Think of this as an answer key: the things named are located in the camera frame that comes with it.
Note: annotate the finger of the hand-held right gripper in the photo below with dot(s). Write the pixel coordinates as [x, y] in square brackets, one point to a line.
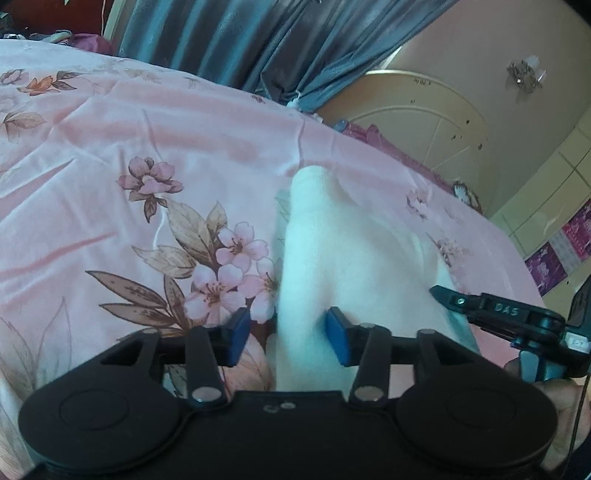
[455, 302]

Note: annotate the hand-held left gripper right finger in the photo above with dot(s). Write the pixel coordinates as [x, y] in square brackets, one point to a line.
[335, 339]

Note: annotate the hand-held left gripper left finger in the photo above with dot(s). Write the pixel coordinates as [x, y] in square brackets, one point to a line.
[239, 337]

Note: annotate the white knit sweater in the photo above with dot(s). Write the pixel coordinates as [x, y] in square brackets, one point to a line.
[351, 258]

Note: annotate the person's right hand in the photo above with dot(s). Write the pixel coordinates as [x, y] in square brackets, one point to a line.
[568, 415]

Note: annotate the patterned pillow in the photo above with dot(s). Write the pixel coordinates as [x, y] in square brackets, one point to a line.
[467, 194]

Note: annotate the cream wardrobe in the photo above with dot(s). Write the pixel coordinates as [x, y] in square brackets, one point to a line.
[545, 198]

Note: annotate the pink pillow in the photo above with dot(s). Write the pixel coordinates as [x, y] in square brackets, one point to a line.
[392, 147]

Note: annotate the cream arched headboard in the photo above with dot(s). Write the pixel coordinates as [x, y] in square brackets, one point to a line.
[415, 120]

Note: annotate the pink floral bedsheet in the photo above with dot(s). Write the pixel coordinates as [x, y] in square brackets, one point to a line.
[138, 138]

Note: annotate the white curtain tie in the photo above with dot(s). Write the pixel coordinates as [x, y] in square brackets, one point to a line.
[295, 101]

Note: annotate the blue-grey curtain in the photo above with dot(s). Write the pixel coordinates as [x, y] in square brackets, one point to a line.
[277, 41]

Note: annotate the purple cloth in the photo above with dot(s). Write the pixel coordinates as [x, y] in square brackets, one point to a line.
[92, 45]

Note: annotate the red heart-shaped headboard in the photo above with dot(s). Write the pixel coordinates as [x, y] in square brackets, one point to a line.
[55, 14]

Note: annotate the purple wall poster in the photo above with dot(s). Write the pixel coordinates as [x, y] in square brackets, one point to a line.
[568, 249]

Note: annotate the silver wall ornament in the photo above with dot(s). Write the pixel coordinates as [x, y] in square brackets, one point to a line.
[524, 74]

